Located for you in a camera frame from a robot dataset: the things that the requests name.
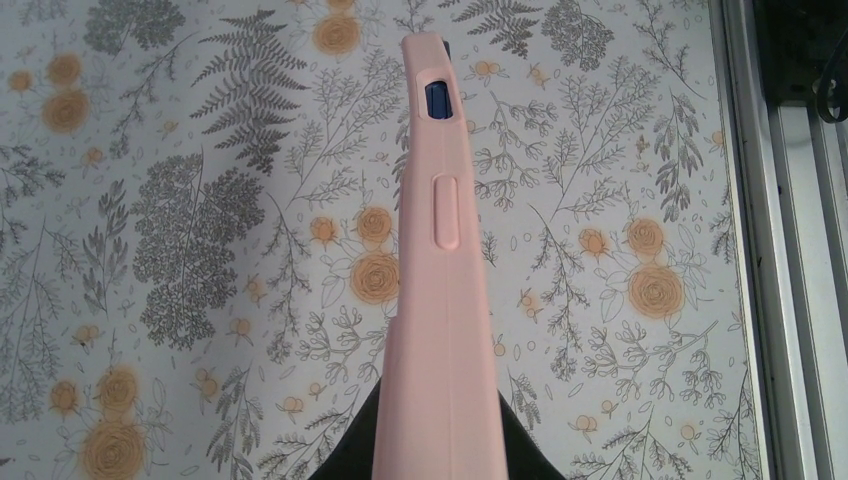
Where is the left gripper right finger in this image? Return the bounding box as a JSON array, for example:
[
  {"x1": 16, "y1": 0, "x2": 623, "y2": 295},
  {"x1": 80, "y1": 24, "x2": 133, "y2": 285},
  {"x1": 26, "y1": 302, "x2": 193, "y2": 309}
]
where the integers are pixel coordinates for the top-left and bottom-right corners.
[{"x1": 499, "y1": 394, "x2": 565, "y2": 480}]

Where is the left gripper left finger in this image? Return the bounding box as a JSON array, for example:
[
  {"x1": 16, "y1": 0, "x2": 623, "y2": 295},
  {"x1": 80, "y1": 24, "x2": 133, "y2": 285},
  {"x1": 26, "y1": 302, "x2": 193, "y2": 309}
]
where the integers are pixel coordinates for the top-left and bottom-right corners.
[{"x1": 309, "y1": 380, "x2": 381, "y2": 480}]

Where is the pink phone case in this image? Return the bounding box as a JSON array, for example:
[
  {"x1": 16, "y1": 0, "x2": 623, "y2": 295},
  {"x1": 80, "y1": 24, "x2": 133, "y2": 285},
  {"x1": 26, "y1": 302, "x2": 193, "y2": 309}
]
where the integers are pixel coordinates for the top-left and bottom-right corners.
[{"x1": 372, "y1": 32, "x2": 508, "y2": 479}]

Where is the blue phone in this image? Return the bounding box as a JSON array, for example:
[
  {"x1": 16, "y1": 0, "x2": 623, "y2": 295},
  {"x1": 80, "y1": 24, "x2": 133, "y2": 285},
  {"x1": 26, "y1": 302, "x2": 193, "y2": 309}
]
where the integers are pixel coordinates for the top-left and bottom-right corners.
[{"x1": 416, "y1": 33, "x2": 453, "y2": 120}]

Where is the floral patterned table mat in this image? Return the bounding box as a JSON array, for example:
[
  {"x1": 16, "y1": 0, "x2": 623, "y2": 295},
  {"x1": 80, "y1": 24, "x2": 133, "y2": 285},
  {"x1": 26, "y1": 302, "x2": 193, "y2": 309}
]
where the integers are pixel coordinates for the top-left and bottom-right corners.
[{"x1": 1, "y1": 1, "x2": 768, "y2": 479}]

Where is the aluminium rail frame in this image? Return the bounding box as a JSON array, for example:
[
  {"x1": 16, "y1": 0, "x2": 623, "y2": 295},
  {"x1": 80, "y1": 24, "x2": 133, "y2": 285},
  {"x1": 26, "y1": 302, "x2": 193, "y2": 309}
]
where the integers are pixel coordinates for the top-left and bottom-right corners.
[{"x1": 709, "y1": 1, "x2": 847, "y2": 479}]

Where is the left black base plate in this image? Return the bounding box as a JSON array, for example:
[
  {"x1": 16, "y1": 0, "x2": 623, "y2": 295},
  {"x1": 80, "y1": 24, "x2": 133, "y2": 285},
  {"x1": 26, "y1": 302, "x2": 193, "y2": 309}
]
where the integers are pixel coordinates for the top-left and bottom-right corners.
[{"x1": 753, "y1": 0, "x2": 847, "y2": 106}]

